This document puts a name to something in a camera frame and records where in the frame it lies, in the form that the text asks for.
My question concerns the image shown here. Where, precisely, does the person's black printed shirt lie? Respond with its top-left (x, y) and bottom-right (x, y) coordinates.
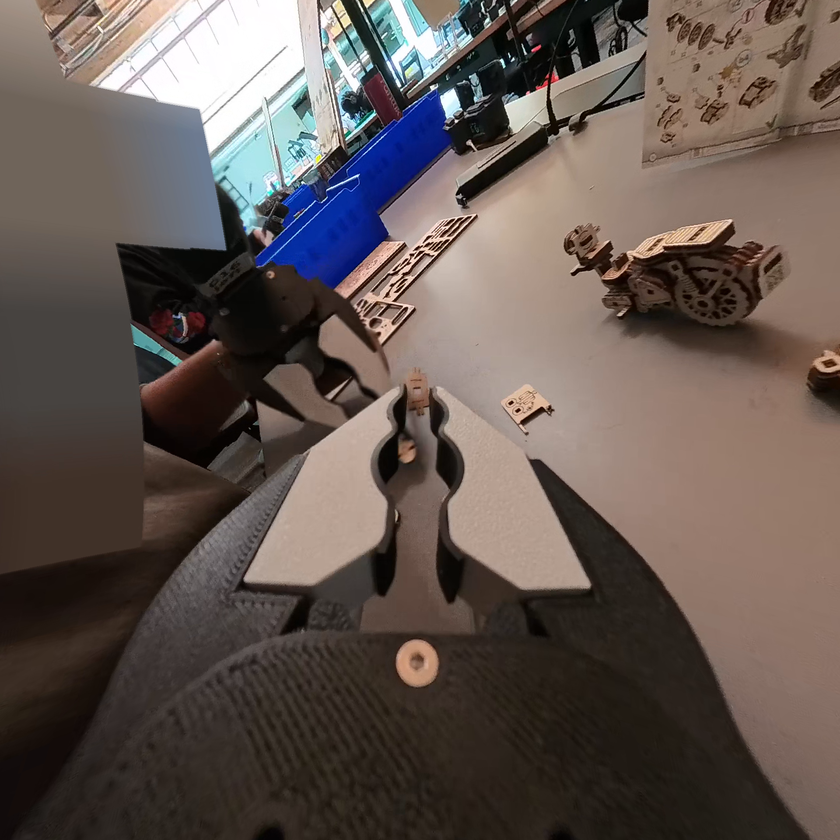
top-left (118, 244), bottom-right (227, 358)

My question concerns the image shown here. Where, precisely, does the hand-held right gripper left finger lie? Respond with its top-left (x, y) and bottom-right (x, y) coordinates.
top-left (243, 385), bottom-right (404, 603)

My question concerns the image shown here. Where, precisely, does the background workbench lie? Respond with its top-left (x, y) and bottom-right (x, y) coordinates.
top-left (400, 0), bottom-right (651, 89)

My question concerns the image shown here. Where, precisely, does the maroon tumbler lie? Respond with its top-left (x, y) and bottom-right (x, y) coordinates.
top-left (367, 69), bottom-right (403, 124)

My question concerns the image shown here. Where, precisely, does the brown wooden board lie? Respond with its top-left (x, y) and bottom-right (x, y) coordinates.
top-left (333, 241), bottom-right (408, 303)

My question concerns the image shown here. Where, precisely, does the person's left forearm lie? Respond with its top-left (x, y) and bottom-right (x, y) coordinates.
top-left (140, 341), bottom-right (260, 460)

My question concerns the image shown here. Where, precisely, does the black box-shaped device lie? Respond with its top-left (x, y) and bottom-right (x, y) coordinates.
top-left (446, 62), bottom-right (514, 155)

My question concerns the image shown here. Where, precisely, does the printed instruction sheet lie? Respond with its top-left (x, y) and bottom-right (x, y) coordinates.
top-left (642, 0), bottom-right (840, 170)

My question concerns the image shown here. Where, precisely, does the grey desk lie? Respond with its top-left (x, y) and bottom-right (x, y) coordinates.
top-left (259, 98), bottom-right (840, 840)

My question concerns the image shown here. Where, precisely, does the small wooden gear sub-assembly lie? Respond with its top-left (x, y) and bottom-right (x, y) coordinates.
top-left (807, 350), bottom-right (840, 393)

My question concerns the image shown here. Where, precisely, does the flat black device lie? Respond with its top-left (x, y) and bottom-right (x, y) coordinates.
top-left (454, 121), bottom-right (551, 204)

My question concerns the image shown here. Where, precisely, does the wooden motorcycle model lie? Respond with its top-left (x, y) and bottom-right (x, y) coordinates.
top-left (563, 218), bottom-right (791, 327)

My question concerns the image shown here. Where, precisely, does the emptied plywood frame sheet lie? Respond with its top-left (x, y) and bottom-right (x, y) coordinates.
top-left (377, 213), bottom-right (478, 304)
top-left (353, 292), bottom-right (417, 343)

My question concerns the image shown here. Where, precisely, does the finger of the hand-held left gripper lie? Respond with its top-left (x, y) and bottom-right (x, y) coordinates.
top-left (318, 310), bottom-right (393, 400)
top-left (259, 363), bottom-right (352, 426)

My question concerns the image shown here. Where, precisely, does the rectangular wooden puzzle piece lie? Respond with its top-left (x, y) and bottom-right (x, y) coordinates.
top-left (500, 386), bottom-right (554, 435)

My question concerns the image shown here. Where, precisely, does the blue plastic bin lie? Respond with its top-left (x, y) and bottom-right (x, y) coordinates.
top-left (256, 187), bottom-right (388, 290)
top-left (328, 88), bottom-right (454, 212)

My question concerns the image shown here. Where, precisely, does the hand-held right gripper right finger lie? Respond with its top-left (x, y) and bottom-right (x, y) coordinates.
top-left (428, 386), bottom-right (593, 614)

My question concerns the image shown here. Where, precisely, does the black cable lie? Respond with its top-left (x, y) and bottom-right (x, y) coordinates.
top-left (545, 0), bottom-right (595, 135)

